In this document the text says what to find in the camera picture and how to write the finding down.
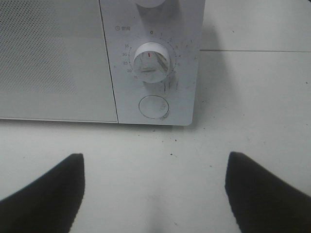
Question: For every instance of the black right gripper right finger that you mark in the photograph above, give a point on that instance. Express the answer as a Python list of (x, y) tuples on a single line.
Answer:
[(261, 202)]

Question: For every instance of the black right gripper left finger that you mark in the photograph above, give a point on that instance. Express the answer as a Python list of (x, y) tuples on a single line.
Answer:
[(50, 203)]

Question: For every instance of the white microwave door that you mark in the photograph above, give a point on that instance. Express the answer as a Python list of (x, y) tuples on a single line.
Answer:
[(53, 62)]

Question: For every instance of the round door release button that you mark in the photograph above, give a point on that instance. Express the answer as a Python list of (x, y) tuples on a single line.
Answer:
[(153, 106)]

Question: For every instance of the white microwave oven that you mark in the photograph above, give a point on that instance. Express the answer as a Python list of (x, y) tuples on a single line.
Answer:
[(175, 24)]

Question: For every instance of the lower white timer knob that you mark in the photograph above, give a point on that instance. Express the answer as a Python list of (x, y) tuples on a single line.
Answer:
[(151, 62)]

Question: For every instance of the upper white power knob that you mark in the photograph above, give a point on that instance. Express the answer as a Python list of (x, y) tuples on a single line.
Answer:
[(149, 3)]

